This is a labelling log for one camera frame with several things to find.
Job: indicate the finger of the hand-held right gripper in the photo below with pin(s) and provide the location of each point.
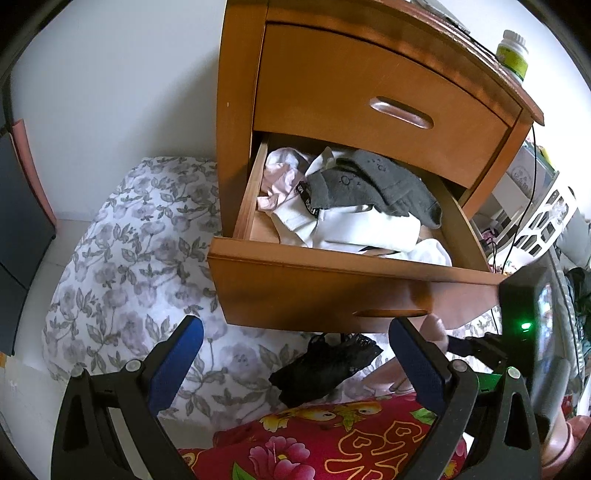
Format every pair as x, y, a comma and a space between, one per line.
459, 346

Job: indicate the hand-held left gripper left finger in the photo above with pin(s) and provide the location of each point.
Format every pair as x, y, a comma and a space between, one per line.
178, 364

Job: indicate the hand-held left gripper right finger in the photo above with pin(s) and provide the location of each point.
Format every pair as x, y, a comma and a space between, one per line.
418, 364

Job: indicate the pink garment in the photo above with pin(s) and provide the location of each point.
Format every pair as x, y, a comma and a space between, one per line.
434, 330

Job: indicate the white sock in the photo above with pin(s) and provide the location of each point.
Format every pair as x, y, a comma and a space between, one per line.
323, 161
434, 251

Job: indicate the black lace underwear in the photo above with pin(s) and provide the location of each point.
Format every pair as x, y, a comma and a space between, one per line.
318, 369

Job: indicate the wooden deep drawer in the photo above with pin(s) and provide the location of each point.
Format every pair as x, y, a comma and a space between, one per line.
286, 286

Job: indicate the white printed garment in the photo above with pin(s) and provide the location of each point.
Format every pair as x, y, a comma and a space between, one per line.
360, 226

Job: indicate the grey sock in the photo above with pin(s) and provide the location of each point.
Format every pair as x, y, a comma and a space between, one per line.
369, 184

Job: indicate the pale pink underwear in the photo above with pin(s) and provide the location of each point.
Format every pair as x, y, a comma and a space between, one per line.
277, 184

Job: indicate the person's right hand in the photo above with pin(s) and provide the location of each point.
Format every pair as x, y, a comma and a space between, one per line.
568, 447

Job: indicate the grey floral bed sheet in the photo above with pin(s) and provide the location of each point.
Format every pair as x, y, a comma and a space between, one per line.
129, 277

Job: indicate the white cutout desk organizer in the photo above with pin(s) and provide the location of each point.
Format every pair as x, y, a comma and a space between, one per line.
554, 196

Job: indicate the red floral blanket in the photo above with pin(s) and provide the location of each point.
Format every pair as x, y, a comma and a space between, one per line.
323, 443

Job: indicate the dark blue cabinet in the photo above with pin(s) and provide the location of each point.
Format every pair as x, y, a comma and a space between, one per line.
23, 221

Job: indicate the green label white bottle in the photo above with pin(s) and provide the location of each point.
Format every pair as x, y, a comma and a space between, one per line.
512, 55

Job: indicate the pink board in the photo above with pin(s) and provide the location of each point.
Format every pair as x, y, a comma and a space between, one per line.
32, 161

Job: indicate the wooden nightstand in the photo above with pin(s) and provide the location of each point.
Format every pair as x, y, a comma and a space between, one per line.
235, 92

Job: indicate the wooden shallow drawer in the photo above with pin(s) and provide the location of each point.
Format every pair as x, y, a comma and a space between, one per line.
323, 92

